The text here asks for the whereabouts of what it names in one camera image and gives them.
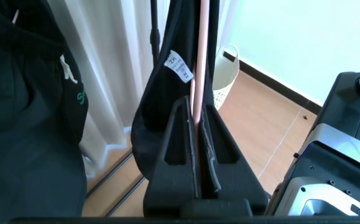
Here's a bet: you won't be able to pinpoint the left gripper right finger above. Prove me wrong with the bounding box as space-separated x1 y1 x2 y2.
199 104 269 217

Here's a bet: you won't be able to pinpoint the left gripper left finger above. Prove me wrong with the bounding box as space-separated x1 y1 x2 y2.
143 95 201 218

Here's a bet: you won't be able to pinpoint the black garment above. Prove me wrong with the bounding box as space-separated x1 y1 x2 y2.
131 0 221 181

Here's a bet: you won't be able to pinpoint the black shorts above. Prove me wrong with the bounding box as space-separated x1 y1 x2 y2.
0 0 90 223

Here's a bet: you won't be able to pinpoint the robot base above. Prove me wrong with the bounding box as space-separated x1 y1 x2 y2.
265 60 360 218

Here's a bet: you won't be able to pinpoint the white laundry basket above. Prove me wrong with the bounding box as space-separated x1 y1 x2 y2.
212 43 241 111

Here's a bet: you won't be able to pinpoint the black clothes rack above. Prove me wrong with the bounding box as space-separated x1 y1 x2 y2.
85 0 162 218

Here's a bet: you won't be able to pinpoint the beige curtain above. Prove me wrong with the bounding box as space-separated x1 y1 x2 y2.
47 0 239 180

